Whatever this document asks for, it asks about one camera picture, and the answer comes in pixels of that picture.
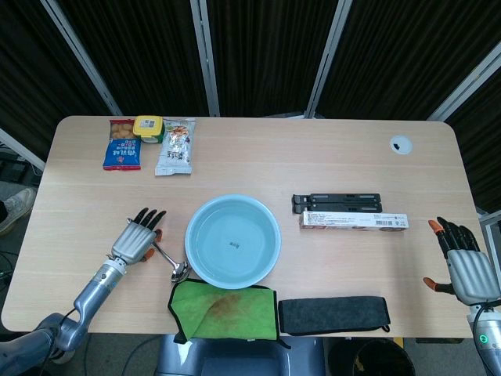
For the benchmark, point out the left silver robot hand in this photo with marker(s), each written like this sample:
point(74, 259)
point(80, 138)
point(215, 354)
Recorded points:
point(133, 243)

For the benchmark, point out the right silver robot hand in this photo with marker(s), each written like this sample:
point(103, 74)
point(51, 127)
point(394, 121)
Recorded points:
point(471, 278)

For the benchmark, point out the metal ladle spoon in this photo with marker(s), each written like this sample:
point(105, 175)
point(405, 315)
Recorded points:
point(180, 271)

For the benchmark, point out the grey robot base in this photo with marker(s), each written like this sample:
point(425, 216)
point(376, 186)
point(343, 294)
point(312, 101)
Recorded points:
point(235, 358)

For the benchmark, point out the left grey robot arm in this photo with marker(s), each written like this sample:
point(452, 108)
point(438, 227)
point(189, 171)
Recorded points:
point(94, 291)

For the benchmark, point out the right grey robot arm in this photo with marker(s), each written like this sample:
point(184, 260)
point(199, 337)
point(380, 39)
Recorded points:
point(489, 344)

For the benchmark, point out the light blue bowl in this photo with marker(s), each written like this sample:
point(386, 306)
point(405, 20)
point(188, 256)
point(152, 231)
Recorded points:
point(233, 243)

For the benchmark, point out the blue snack bag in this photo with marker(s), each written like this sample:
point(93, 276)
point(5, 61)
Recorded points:
point(122, 152)

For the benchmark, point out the white snack bag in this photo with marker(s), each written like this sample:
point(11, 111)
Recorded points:
point(176, 150)

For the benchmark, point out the yellow lidded container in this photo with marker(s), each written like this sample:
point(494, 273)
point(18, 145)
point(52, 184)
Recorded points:
point(148, 127)

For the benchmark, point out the black trash bin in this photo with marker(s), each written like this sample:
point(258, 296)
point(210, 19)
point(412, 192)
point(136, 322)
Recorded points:
point(385, 360)

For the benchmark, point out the grey sneaker shoe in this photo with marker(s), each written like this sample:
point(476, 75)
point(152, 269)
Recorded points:
point(17, 207)

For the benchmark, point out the green stained cloth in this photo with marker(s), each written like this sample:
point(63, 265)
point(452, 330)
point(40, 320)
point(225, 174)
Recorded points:
point(235, 313)

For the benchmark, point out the long white cardboard box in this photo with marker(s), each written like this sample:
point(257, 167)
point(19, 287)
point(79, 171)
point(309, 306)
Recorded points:
point(352, 222)

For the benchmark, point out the dark grey folded cloth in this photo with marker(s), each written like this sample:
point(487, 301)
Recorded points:
point(332, 315)

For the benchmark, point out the black folding stand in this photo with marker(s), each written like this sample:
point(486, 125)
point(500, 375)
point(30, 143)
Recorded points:
point(336, 203)

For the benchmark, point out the grey partition frame post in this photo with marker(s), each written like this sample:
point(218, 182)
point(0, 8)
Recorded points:
point(206, 58)
point(80, 55)
point(326, 62)
point(19, 147)
point(466, 86)

